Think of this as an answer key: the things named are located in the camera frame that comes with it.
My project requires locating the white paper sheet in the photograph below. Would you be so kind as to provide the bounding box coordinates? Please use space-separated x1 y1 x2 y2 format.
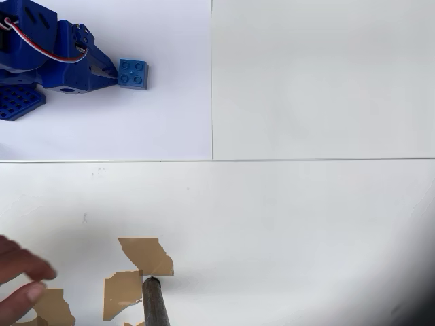
0 0 213 161

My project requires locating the white red servo cable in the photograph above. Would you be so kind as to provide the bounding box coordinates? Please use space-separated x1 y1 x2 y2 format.
0 15 90 65

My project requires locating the bare person's hand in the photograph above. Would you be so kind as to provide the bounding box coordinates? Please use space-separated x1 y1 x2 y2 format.
0 234 57 316

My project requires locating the blue lego brick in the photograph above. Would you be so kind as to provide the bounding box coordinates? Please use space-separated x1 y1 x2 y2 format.
118 58 150 91

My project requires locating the dark metal stand frame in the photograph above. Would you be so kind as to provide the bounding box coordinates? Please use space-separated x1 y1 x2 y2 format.
141 276 171 326

